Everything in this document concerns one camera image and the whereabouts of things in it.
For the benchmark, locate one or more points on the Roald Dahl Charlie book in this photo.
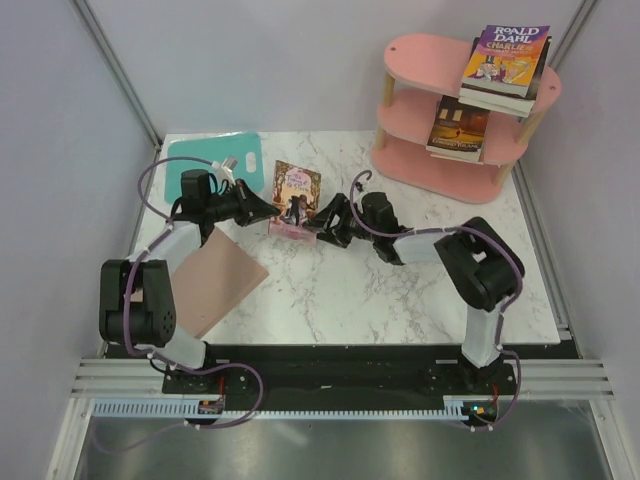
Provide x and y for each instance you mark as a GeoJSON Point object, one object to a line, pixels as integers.
{"type": "Point", "coordinates": [505, 58]}

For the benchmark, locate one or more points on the dark orange Edward Bulane book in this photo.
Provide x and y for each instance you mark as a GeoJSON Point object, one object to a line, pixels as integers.
{"type": "Point", "coordinates": [458, 129]}

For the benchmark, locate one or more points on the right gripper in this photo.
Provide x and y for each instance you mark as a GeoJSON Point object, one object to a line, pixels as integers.
{"type": "Point", "coordinates": [340, 205]}

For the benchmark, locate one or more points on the Nineteen Eighty-Four book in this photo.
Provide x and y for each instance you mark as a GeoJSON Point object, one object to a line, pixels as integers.
{"type": "Point", "coordinates": [522, 111]}

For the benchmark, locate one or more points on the pink three-tier shelf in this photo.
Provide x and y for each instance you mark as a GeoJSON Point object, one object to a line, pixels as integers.
{"type": "Point", "coordinates": [421, 68]}

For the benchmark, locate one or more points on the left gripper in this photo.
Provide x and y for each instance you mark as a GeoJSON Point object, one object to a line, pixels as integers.
{"type": "Point", "coordinates": [251, 208]}

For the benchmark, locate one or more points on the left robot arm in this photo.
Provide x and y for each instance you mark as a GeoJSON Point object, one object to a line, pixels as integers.
{"type": "Point", "coordinates": [137, 307]}

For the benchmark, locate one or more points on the teal plastic file folder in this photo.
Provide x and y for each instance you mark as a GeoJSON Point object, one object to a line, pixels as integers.
{"type": "Point", "coordinates": [245, 147]}

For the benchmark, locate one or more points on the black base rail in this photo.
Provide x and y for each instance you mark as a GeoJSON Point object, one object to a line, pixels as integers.
{"type": "Point", "coordinates": [343, 377]}

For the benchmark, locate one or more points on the Hamlet red cover book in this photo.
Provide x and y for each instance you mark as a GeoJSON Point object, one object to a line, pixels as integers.
{"type": "Point", "coordinates": [456, 158]}

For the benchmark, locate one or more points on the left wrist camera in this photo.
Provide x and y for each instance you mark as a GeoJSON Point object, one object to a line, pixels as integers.
{"type": "Point", "coordinates": [224, 172]}

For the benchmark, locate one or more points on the purple illustrated children's book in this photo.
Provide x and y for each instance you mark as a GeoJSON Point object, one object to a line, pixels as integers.
{"type": "Point", "coordinates": [296, 194]}

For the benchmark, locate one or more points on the white slotted cable duct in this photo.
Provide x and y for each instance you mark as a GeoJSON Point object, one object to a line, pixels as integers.
{"type": "Point", "coordinates": [192, 410]}

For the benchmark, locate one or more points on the brown cardboard file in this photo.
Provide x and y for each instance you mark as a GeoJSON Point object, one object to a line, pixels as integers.
{"type": "Point", "coordinates": [211, 282]}

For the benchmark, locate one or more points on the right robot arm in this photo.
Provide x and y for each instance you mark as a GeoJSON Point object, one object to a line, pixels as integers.
{"type": "Point", "coordinates": [483, 269]}

